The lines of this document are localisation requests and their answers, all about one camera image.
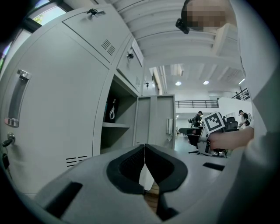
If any grey metal locker door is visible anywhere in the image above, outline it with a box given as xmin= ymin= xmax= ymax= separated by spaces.
xmin=133 ymin=94 xmax=176 ymax=151

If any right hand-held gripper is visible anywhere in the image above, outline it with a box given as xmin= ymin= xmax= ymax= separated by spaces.
xmin=196 ymin=111 xmax=227 ymax=156

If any black office chair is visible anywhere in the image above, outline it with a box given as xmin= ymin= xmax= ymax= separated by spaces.
xmin=225 ymin=117 xmax=238 ymax=132
xmin=185 ymin=128 xmax=204 ymax=155

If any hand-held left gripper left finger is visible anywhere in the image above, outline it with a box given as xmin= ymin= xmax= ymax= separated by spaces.
xmin=35 ymin=143 xmax=164 ymax=224

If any brown wooden slat platform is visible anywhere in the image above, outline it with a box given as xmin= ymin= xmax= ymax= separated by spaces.
xmin=144 ymin=182 xmax=160 ymax=214

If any black balcony railing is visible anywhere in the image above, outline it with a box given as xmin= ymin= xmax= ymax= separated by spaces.
xmin=175 ymin=100 xmax=220 ymax=109

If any black bag with white strap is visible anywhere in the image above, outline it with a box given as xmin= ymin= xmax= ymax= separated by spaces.
xmin=103 ymin=96 xmax=120 ymax=123

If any person's white shirt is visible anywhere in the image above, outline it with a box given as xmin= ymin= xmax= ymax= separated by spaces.
xmin=192 ymin=0 xmax=280 ymax=224

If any person's head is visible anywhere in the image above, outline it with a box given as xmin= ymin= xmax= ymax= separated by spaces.
xmin=181 ymin=0 xmax=238 ymax=31

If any grey office desk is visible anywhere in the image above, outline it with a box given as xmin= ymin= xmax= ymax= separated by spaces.
xmin=178 ymin=127 xmax=202 ymax=135

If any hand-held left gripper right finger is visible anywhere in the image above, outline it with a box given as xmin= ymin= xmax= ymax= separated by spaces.
xmin=144 ymin=143 xmax=228 ymax=224

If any black head-mounted camera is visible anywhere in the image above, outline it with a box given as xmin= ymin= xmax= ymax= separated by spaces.
xmin=175 ymin=17 xmax=190 ymax=35

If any person's right forearm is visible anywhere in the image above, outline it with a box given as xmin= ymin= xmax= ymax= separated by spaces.
xmin=207 ymin=126 xmax=256 ymax=152

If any grey metal locker cabinet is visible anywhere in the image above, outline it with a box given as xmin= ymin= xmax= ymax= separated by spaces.
xmin=0 ymin=4 xmax=176 ymax=195

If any white paper notice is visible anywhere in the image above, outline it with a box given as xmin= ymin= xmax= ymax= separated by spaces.
xmin=131 ymin=39 xmax=145 ymax=67

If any black window frame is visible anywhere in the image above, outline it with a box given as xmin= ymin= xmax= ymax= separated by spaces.
xmin=0 ymin=0 xmax=70 ymax=66

